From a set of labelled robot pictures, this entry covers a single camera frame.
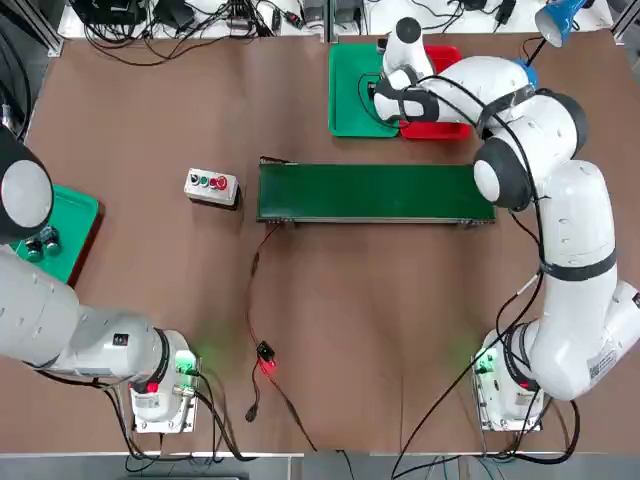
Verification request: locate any grey push-button control box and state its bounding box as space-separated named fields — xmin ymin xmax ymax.
xmin=183 ymin=167 xmax=241 ymax=210

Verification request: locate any green conveyor belt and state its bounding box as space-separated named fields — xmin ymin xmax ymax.
xmin=255 ymin=155 xmax=498 ymax=230

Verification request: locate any black desktop box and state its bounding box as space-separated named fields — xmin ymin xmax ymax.
xmin=69 ymin=0 xmax=146 ymax=24

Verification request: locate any green plastic tray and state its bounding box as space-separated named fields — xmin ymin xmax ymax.
xmin=328 ymin=43 xmax=404 ymax=139
xmin=9 ymin=184 xmax=100 ymax=286

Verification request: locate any blue desk lamp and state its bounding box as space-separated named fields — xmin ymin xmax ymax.
xmin=519 ymin=0 xmax=589 ymax=91

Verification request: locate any aluminium profile post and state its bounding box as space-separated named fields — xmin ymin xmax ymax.
xmin=27 ymin=0 xmax=66 ymax=56
xmin=322 ymin=0 xmax=337 ymax=44

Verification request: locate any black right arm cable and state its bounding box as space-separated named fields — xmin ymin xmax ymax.
xmin=357 ymin=69 xmax=584 ymax=474

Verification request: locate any red-black conveyor power cable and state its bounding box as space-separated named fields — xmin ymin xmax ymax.
xmin=247 ymin=222 xmax=284 ymax=346

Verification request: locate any black cable with plug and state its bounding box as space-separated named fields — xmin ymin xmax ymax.
xmin=244 ymin=359 xmax=266 ymax=424

